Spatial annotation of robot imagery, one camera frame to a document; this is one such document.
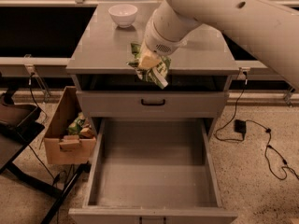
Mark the green jalapeno chip bag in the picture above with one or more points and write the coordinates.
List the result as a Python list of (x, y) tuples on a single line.
[(156, 74)]

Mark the dark rolling cart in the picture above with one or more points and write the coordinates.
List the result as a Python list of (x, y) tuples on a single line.
[(18, 130)]

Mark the brown cardboard box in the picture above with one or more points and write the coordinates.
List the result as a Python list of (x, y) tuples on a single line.
[(62, 147)]

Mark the green snack bag in box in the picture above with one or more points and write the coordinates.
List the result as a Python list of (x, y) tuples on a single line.
[(77, 125)]

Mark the black power adapter with cable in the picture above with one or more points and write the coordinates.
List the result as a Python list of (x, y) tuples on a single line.
[(240, 126)]

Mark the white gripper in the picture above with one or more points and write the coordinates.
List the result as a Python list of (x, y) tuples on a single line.
[(158, 41)]

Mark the white ceramic bowl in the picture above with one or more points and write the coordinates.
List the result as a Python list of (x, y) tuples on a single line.
[(123, 14)]

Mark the grey drawer cabinet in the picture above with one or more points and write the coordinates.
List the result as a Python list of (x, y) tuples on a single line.
[(116, 80)]

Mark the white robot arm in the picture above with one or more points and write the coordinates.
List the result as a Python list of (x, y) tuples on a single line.
[(266, 30)]

